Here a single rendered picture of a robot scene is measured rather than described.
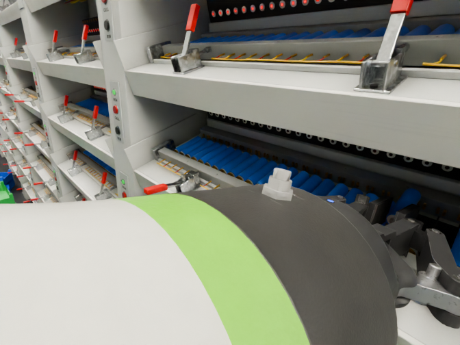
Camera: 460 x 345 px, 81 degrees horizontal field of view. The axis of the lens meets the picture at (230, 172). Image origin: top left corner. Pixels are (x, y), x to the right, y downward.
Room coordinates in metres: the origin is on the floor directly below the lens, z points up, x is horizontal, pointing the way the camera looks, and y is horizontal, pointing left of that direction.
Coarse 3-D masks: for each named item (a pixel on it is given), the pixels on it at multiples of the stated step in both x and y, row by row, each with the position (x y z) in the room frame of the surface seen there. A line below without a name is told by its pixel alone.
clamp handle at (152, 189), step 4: (180, 176) 0.41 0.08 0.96; (184, 180) 0.41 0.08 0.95; (160, 184) 0.39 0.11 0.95; (164, 184) 0.39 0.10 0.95; (168, 184) 0.39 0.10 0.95; (172, 184) 0.40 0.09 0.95; (176, 184) 0.40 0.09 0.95; (180, 184) 0.40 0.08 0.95; (144, 188) 0.37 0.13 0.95; (148, 188) 0.37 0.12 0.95; (152, 188) 0.37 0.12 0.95; (156, 188) 0.37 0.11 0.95; (160, 188) 0.38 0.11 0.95; (164, 188) 0.38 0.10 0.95; (144, 192) 0.37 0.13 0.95; (148, 192) 0.36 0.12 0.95; (152, 192) 0.37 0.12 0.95; (156, 192) 0.37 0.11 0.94
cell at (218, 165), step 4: (232, 152) 0.49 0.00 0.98; (236, 152) 0.48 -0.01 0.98; (240, 152) 0.49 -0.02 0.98; (228, 156) 0.47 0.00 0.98; (232, 156) 0.47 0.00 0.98; (236, 156) 0.48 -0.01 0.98; (220, 160) 0.46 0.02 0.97; (224, 160) 0.46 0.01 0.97; (228, 160) 0.46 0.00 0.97; (216, 164) 0.45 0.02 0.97; (220, 164) 0.45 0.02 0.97; (224, 164) 0.46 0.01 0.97
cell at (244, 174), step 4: (260, 160) 0.44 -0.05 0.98; (264, 160) 0.44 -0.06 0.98; (252, 164) 0.44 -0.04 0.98; (256, 164) 0.43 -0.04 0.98; (260, 164) 0.43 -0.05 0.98; (264, 164) 0.44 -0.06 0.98; (248, 168) 0.42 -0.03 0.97; (252, 168) 0.42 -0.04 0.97; (256, 168) 0.43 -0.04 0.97; (240, 172) 0.42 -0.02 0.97; (244, 172) 0.41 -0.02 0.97; (248, 172) 0.41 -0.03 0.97; (252, 172) 0.42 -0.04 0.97; (240, 176) 0.41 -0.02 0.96; (244, 176) 0.41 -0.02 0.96; (248, 176) 0.41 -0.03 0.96; (244, 180) 0.40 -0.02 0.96
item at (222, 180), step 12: (168, 156) 0.50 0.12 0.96; (180, 156) 0.49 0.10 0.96; (168, 168) 0.48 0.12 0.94; (180, 168) 0.47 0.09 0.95; (192, 168) 0.45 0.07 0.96; (204, 168) 0.44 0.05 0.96; (216, 180) 0.41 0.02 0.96; (228, 180) 0.39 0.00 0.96; (240, 180) 0.39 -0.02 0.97; (408, 264) 0.21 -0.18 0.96
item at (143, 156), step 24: (192, 120) 0.62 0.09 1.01; (216, 120) 0.60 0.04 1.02; (144, 144) 0.53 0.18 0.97; (168, 144) 0.55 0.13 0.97; (288, 144) 0.46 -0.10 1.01; (312, 144) 0.43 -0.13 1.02; (144, 168) 0.51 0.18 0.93; (288, 168) 0.44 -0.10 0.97; (384, 168) 0.35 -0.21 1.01; (408, 168) 0.33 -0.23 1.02; (168, 192) 0.42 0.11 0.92; (456, 192) 0.30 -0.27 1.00; (432, 216) 0.29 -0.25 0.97; (408, 312) 0.19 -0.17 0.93; (408, 336) 0.17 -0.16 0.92; (432, 336) 0.16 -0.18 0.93; (456, 336) 0.16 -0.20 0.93
